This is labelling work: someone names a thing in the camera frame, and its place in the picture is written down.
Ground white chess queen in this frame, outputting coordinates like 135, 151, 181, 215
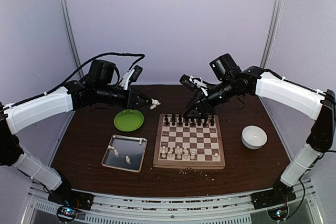
183, 149, 189, 160

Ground white chess bishop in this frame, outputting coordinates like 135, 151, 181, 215
177, 152, 182, 160

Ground white chess knight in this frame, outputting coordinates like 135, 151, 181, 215
167, 152, 174, 159

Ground wooden chess board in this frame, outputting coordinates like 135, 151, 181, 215
153, 114, 226, 169

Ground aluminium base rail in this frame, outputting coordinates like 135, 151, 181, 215
19, 179, 325, 223

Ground black chess pieces row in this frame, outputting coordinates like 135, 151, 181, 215
162, 114, 218, 128

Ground aluminium frame post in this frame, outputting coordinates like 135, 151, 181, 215
259, 0, 284, 68
60, 0, 81, 69

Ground aluminium frame post left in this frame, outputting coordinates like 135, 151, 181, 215
60, 0, 81, 69

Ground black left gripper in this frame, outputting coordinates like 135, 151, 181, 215
96, 83, 152, 110

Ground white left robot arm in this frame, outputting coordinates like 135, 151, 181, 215
1, 52, 160, 206

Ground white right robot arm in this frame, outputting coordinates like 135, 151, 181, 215
180, 54, 335, 208

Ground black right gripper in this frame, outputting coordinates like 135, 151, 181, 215
182, 77, 237, 119

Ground green plate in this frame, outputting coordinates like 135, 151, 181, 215
113, 109, 144, 132

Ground white chess king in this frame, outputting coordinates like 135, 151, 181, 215
190, 149, 197, 161

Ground white chess pieces pile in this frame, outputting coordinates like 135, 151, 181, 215
111, 138, 145, 164

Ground metal tray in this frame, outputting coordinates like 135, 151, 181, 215
101, 135, 148, 173

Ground aluminium frame post right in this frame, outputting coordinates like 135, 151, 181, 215
259, 0, 284, 68

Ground white bowl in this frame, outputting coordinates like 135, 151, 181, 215
241, 125, 268, 150

